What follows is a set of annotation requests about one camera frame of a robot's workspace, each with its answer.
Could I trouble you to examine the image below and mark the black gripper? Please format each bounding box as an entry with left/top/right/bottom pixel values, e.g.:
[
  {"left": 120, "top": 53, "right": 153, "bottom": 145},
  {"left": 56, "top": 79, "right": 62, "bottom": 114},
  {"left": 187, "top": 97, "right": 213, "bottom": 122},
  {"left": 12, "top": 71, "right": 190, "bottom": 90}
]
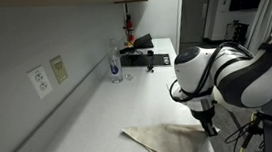
[{"left": 190, "top": 104, "right": 220, "bottom": 139}]

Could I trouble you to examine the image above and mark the stained beige cloth towel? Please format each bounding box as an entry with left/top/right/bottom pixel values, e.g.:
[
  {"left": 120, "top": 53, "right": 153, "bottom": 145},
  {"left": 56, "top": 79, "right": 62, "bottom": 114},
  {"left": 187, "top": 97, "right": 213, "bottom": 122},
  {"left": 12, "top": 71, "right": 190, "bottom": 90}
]
[{"left": 120, "top": 117, "right": 224, "bottom": 152}]

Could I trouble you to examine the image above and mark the clear plastic wrapper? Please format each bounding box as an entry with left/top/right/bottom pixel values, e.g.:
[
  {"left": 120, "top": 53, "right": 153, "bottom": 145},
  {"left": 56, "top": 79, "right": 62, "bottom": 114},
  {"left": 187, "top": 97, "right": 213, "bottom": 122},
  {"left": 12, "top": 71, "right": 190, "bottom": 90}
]
[{"left": 124, "top": 72, "right": 136, "bottom": 82}]

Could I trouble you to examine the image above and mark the black angled stand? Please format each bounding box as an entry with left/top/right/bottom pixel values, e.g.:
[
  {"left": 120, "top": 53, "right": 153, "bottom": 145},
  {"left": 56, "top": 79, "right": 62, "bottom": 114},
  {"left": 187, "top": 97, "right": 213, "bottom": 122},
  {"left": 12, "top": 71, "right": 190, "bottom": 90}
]
[{"left": 117, "top": 32, "right": 155, "bottom": 56}]

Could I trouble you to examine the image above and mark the clear plastic water bottle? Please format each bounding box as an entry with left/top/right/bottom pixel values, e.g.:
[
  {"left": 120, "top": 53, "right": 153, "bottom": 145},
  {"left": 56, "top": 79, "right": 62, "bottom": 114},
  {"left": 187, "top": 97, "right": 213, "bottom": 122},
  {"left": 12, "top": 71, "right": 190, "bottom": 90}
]
[{"left": 106, "top": 37, "right": 125, "bottom": 85}]

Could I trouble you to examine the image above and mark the grey door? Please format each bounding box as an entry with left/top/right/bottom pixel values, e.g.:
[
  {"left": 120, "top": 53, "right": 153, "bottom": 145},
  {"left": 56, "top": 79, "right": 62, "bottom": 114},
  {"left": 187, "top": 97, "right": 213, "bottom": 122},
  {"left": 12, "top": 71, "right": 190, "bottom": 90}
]
[{"left": 176, "top": 0, "right": 219, "bottom": 50}]

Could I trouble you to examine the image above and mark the white curtain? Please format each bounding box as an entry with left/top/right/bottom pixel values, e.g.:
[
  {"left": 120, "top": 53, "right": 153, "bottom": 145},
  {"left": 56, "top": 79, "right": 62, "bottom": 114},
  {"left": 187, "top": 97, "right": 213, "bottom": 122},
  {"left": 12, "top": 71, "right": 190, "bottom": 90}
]
[{"left": 240, "top": 0, "right": 272, "bottom": 53}]

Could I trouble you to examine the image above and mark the red fire extinguisher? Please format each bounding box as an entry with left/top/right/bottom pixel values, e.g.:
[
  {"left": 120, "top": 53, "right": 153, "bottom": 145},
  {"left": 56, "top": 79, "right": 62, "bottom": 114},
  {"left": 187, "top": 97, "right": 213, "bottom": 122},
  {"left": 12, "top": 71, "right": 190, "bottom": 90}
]
[{"left": 122, "top": 13, "right": 137, "bottom": 45}]

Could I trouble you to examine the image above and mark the yellow cable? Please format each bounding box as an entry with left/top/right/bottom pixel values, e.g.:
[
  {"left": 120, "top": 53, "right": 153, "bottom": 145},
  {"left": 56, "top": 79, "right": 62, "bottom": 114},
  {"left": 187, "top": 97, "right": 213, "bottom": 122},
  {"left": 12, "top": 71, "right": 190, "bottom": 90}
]
[{"left": 232, "top": 111, "right": 262, "bottom": 152}]

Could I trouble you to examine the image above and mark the small black clamp mount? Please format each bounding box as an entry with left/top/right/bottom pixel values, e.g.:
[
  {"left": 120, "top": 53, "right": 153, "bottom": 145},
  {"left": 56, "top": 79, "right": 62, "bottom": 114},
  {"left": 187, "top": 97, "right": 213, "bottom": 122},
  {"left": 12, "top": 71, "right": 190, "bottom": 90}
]
[{"left": 145, "top": 62, "right": 156, "bottom": 75}]

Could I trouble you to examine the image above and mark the black wire rack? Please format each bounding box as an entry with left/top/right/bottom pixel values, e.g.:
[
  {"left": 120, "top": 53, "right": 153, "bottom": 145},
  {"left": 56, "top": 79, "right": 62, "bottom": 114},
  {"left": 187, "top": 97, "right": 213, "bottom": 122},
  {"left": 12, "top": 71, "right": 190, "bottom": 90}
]
[{"left": 222, "top": 18, "right": 252, "bottom": 49}]

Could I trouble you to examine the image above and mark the beige wall switch plate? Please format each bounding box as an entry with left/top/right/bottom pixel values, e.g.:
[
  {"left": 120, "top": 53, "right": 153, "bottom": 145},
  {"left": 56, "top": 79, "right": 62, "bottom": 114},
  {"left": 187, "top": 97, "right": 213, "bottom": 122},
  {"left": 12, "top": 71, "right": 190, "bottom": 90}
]
[{"left": 48, "top": 55, "right": 70, "bottom": 86}]

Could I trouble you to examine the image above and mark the white wall outlet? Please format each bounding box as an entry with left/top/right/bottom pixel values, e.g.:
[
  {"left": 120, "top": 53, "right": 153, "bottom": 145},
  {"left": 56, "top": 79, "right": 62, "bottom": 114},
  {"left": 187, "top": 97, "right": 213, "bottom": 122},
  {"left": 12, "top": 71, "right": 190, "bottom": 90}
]
[{"left": 26, "top": 64, "right": 55, "bottom": 101}]

